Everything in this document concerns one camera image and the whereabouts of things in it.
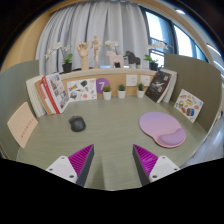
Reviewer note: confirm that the dark framed window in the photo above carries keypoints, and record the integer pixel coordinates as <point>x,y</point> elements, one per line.
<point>160,30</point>

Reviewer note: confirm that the black cover book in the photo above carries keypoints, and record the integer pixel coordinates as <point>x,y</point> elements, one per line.
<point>158,86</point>

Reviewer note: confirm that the wooden hand model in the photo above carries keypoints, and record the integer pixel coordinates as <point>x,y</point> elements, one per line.
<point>83,51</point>

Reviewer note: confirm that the wooden artist mannequin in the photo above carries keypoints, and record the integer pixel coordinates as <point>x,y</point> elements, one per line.
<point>96,45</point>

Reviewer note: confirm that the wooden desk back shelf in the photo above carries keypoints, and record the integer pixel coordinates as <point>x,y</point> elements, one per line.
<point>116,75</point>

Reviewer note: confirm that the white book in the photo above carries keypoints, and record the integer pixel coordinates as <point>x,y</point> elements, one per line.
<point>33,95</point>
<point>175,80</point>
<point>170,88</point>

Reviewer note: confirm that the white wall socket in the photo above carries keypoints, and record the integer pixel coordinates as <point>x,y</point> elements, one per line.
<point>131,80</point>
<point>145,80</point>

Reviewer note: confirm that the white sticker picture card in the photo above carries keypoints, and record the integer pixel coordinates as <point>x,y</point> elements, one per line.
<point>81,90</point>

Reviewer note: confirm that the food sticker sheet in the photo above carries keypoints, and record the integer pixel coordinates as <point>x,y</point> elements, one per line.
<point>188,105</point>

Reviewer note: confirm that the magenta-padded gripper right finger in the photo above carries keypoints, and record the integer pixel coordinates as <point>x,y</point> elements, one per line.
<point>163,167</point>

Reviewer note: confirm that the ceiling lights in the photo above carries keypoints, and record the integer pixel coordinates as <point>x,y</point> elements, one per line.
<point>180,11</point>

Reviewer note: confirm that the white orchid in black pot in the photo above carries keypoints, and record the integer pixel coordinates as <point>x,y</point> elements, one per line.
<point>111,43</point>
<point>67,66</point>
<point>153,65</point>

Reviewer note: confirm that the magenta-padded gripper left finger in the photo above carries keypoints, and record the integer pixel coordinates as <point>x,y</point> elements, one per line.
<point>63,168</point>

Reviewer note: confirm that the beige paper card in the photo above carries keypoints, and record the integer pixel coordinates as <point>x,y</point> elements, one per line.
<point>22,125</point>

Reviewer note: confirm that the black horse figurine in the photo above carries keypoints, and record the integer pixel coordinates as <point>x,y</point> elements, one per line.
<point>132,59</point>

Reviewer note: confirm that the black computer mouse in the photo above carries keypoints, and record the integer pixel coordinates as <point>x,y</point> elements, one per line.
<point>77,124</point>

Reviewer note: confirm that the purple round number sign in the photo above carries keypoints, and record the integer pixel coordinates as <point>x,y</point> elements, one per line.
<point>102,85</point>

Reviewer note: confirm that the pink horse figurine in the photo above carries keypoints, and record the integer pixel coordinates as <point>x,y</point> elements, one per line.
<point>115,58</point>

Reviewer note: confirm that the purple mouse pad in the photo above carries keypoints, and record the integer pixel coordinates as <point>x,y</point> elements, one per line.
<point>160,126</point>

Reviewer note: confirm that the grey white curtain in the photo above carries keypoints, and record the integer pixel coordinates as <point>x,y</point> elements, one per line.
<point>100,23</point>

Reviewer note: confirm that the olive desk divider panel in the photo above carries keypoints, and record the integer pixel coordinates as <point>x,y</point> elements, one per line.
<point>13,90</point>
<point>196,76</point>

